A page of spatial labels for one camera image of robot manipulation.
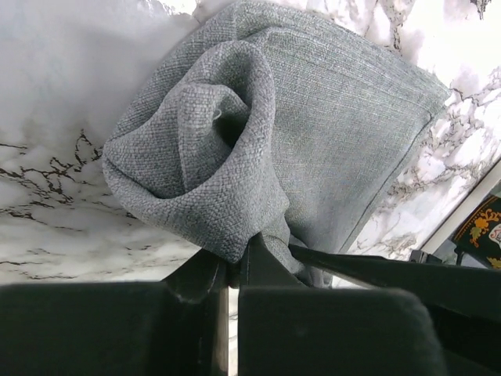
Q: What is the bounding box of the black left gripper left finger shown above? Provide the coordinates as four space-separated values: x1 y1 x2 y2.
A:
164 250 229 375

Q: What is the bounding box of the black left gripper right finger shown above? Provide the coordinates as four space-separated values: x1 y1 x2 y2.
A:
239 237 306 287

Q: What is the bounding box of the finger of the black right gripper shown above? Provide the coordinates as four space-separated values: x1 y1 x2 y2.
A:
290 245 500 375

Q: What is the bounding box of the grey cloth napkin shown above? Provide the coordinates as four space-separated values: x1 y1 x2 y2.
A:
102 1 449 287

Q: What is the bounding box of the floral blue tray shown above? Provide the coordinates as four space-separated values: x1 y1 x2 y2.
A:
422 163 500 268

